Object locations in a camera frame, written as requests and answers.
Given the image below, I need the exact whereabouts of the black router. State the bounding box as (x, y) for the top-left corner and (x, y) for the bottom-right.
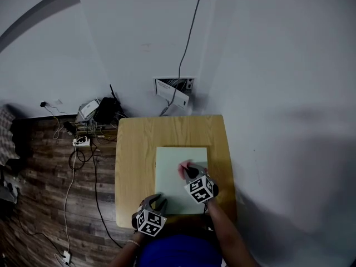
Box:
(93, 84), (122, 125)

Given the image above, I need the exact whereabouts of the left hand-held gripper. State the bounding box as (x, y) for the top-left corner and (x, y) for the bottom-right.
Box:
(131, 193), (169, 238)

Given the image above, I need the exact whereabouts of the pink cloth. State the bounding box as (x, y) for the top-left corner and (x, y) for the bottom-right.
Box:
(177, 160), (195, 180)

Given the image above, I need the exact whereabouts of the thin wall plug cable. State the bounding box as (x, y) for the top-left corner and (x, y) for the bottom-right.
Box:
(44, 106), (69, 139)

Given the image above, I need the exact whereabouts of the white network box cover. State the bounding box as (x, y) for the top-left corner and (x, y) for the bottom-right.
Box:
(155, 79), (190, 110)

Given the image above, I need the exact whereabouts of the long black floor cable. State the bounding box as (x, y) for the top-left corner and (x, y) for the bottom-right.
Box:
(90, 142), (123, 249)

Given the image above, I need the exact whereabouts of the person's left forearm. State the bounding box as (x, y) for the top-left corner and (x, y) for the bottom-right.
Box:
(110, 231), (145, 267)

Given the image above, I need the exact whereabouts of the person's right forearm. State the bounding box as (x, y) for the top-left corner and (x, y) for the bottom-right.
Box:
(205, 197), (261, 267)

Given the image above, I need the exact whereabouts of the coiled black cable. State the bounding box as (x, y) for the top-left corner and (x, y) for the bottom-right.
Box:
(68, 147), (86, 171)

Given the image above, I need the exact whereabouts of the white power strip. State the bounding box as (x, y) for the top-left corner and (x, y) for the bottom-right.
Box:
(72, 136), (92, 147)

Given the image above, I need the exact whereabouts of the wooden crate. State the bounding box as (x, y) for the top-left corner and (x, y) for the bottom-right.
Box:
(75, 118), (119, 141)

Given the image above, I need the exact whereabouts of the white router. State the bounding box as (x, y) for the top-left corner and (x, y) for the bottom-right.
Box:
(77, 99), (101, 119)

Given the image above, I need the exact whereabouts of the light green board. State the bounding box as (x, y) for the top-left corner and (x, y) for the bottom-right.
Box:
(154, 146), (209, 215)

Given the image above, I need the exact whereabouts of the long white floor cable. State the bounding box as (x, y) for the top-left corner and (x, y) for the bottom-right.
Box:
(63, 145), (77, 254)

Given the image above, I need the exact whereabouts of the grey wall cable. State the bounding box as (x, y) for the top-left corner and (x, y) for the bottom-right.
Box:
(160, 0), (205, 116)

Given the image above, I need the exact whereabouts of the person's blue shirt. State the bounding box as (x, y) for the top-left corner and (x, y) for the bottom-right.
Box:
(137, 234), (223, 267)

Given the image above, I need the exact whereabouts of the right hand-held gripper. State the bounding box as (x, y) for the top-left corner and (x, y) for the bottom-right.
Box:
(182, 164), (220, 205)

